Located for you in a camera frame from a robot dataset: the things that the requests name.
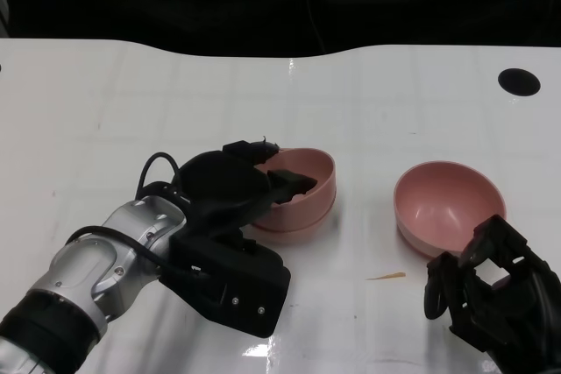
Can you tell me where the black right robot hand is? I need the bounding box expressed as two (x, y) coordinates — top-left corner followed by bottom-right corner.
(423, 215), (561, 374)

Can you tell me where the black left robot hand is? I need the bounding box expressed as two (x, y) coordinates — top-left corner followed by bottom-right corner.
(173, 140), (319, 242)

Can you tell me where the pink plastic bowl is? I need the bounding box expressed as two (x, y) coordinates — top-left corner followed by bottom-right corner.
(252, 147), (337, 231)
(393, 160), (508, 259)
(249, 198), (337, 247)

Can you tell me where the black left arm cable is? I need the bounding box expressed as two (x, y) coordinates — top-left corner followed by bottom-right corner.
(65, 152), (211, 281)

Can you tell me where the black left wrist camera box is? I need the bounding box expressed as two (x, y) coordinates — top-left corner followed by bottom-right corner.
(158, 227), (292, 339)

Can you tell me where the thin dark hanging cable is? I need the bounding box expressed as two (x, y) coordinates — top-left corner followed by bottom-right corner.
(302, 0), (325, 53)

